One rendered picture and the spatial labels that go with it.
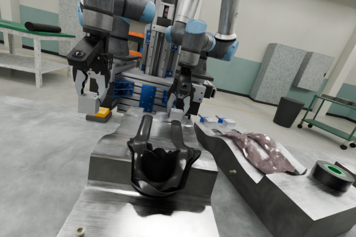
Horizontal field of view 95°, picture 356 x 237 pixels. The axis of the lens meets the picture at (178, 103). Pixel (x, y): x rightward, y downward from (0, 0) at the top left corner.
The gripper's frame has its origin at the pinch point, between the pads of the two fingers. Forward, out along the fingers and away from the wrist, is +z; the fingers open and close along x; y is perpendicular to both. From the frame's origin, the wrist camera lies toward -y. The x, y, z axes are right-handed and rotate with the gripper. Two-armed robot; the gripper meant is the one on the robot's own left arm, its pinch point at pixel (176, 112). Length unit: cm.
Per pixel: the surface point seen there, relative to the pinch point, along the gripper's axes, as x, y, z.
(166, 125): 3.9, -9.5, 1.8
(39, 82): 207, 222, 80
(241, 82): -275, 510, 42
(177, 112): -0.2, -2.3, -0.9
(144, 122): 11.4, -9.3, 2.3
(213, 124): -18.3, 3.6, 3.5
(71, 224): 18.2, -43.5, 4.5
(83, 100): 30.1, -14.5, -4.0
